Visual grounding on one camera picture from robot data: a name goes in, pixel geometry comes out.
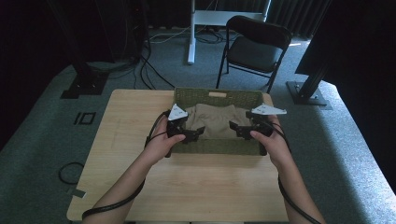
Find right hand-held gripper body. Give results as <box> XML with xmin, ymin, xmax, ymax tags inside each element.
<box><xmin>244</xmin><ymin>104</ymin><xmax>289</xmax><ymax>140</ymax></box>

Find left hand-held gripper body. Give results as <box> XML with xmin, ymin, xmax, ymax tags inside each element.
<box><xmin>165</xmin><ymin>103</ymin><xmax>194</xmax><ymax>140</ymax></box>

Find beige shorts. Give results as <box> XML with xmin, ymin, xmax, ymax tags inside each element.
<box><xmin>183</xmin><ymin>103</ymin><xmax>254</xmax><ymax>140</ymax></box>

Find green woven basket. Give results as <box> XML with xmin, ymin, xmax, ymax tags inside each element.
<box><xmin>169</xmin><ymin>86</ymin><xmax>270</xmax><ymax>157</ymax></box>

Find person's left hand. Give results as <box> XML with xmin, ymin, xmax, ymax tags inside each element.
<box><xmin>143</xmin><ymin>115</ymin><xmax>187</xmax><ymax>167</ymax></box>

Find person's right hand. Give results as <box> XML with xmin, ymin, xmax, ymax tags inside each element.
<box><xmin>249</xmin><ymin>114</ymin><xmax>294</xmax><ymax>171</ymax></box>

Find light wooden table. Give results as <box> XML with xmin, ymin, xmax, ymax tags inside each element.
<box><xmin>66</xmin><ymin>89</ymin><xmax>290</xmax><ymax>223</ymax></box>

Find black folding chair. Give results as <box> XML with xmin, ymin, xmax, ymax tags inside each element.
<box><xmin>215</xmin><ymin>15</ymin><xmax>294</xmax><ymax>94</ymax></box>

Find dark equipment cabinet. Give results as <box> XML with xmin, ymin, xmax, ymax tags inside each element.
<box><xmin>92</xmin><ymin>0</ymin><xmax>149</xmax><ymax>63</ymax></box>

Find dark curtain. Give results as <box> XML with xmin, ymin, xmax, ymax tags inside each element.
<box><xmin>266</xmin><ymin>0</ymin><xmax>332</xmax><ymax>40</ymax></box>

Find black stand with base plate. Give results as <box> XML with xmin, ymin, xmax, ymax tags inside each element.
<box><xmin>286</xmin><ymin>0</ymin><xmax>333</xmax><ymax>111</ymax></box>
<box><xmin>46</xmin><ymin>0</ymin><xmax>110</xmax><ymax>100</ymax></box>

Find black floor cables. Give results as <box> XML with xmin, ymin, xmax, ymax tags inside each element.
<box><xmin>133</xmin><ymin>36</ymin><xmax>176</xmax><ymax>91</ymax></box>

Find right hand-held gripper cable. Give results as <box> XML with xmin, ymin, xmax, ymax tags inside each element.
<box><xmin>264</xmin><ymin>120</ymin><xmax>322</xmax><ymax>224</ymax></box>

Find hand-held gripper cable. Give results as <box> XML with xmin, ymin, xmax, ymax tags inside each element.
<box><xmin>81</xmin><ymin>109</ymin><xmax>172</xmax><ymax>221</ymax></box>
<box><xmin>264</xmin><ymin>120</ymin><xmax>322</xmax><ymax>224</ymax></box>

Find left hand-held gripper cable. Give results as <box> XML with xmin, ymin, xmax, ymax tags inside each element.
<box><xmin>81</xmin><ymin>109</ymin><xmax>172</xmax><ymax>221</ymax></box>

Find white floor cable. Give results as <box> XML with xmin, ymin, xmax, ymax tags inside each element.
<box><xmin>148</xmin><ymin>25</ymin><xmax>191</xmax><ymax>45</ymax></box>

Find white desk frame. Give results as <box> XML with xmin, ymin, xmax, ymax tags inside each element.
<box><xmin>187</xmin><ymin>0</ymin><xmax>272</xmax><ymax>66</ymax></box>

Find black cable loop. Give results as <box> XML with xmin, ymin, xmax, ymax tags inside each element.
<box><xmin>57</xmin><ymin>161</ymin><xmax>85</xmax><ymax>186</ymax></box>

